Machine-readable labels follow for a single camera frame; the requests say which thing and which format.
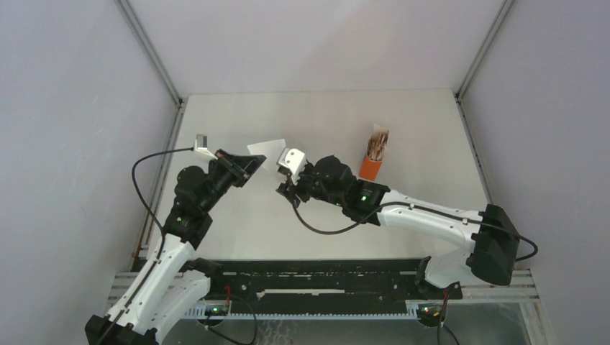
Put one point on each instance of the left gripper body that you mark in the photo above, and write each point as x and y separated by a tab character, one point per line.
224	182

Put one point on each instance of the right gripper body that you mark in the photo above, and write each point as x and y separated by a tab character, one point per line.
308	185

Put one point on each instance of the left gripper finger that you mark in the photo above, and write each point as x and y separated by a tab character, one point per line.
248	165
222	155

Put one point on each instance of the white paper coffee filter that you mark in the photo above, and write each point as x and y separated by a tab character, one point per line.
271	149

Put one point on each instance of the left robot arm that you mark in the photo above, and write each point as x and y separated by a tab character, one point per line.
171	280

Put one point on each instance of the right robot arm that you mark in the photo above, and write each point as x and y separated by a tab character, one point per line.
486	242

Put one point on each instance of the orange coffee filter box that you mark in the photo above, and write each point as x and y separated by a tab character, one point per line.
375	153

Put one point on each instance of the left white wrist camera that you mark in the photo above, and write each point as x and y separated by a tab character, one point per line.
202	144

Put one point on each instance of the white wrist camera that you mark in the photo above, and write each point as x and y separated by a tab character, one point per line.
202	144
291	163

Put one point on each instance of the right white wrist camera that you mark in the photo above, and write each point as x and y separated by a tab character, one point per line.
291	163

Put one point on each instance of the left aluminium frame post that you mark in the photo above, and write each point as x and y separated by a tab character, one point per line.
161	105

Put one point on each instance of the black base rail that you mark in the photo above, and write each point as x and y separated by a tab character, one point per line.
341	288

